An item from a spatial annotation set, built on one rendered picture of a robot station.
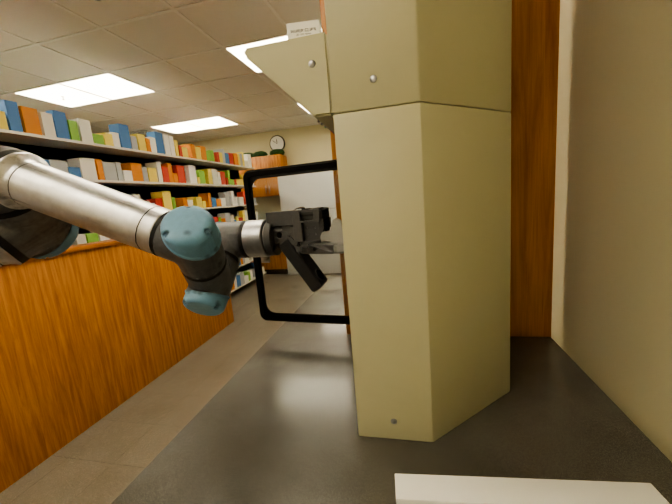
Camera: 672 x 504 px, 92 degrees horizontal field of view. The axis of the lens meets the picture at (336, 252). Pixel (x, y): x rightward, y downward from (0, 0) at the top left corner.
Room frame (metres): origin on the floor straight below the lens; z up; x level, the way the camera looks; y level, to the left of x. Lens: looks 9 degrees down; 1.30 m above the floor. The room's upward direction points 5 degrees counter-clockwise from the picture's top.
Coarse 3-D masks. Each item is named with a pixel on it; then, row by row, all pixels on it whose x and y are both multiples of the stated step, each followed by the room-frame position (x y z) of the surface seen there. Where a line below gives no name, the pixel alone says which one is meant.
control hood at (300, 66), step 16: (256, 48) 0.47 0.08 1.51; (272, 48) 0.46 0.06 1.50; (288, 48) 0.46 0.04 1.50; (304, 48) 0.45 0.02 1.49; (320, 48) 0.45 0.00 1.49; (256, 64) 0.47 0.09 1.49; (272, 64) 0.46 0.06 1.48; (288, 64) 0.46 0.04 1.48; (304, 64) 0.45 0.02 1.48; (320, 64) 0.45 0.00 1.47; (272, 80) 0.47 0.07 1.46; (288, 80) 0.46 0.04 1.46; (304, 80) 0.45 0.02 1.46; (320, 80) 0.45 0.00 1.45; (304, 96) 0.45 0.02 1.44; (320, 96) 0.45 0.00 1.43; (320, 112) 0.45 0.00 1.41
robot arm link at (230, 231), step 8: (216, 224) 0.65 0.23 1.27; (224, 224) 0.65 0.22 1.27; (232, 224) 0.64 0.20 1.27; (240, 224) 0.64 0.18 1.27; (224, 232) 0.63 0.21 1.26; (232, 232) 0.63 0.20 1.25; (240, 232) 0.62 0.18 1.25; (224, 240) 0.62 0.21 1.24; (232, 240) 0.62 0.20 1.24; (240, 240) 0.62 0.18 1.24; (224, 248) 0.61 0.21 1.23; (232, 248) 0.62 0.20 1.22; (240, 248) 0.62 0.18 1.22; (240, 256) 0.64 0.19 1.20; (248, 256) 0.64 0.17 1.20
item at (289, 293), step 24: (264, 192) 0.83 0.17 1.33; (288, 192) 0.81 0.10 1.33; (312, 192) 0.79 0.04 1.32; (336, 192) 0.77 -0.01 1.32; (264, 216) 0.83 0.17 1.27; (336, 216) 0.77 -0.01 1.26; (264, 264) 0.84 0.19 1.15; (288, 264) 0.82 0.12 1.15; (336, 264) 0.77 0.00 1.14; (288, 288) 0.82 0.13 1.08; (336, 288) 0.77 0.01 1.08; (288, 312) 0.82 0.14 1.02; (312, 312) 0.80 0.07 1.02; (336, 312) 0.78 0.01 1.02
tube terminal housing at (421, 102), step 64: (384, 0) 0.43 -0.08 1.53; (448, 0) 0.45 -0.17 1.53; (384, 64) 0.43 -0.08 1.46; (448, 64) 0.45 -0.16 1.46; (384, 128) 0.43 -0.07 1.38; (448, 128) 0.45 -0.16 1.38; (384, 192) 0.43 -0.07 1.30; (448, 192) 0.44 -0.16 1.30; (384, 256) 0.43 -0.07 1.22; (448, 256) 0.44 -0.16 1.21; (384, 320) 0.43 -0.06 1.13; (448, 320) 0.44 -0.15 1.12; (384, 384) 0.44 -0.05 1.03; (448, 384) 0.44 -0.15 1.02
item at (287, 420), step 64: (256, 384) 0.62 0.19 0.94; (320, 384) 0.60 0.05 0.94; (512, 384) 0.54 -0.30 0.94; (576, 384) 0.53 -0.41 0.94; (192, 448) 0.45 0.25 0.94; (256, 448) 0.44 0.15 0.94; (320, 448) 0.43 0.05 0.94; (384, 448) 0.42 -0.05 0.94; (448, 448) 0.41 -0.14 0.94; (512, 448) 0.40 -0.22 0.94; (576, 448) 0.39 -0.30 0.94; (640, 448) 0.38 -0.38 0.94
